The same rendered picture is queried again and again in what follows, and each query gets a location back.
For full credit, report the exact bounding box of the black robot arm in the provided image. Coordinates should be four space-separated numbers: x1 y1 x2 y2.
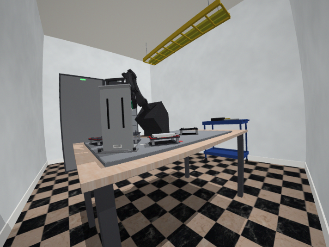
122 69 157 118

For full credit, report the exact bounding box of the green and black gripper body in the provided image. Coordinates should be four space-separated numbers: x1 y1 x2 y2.
131 99 137 109

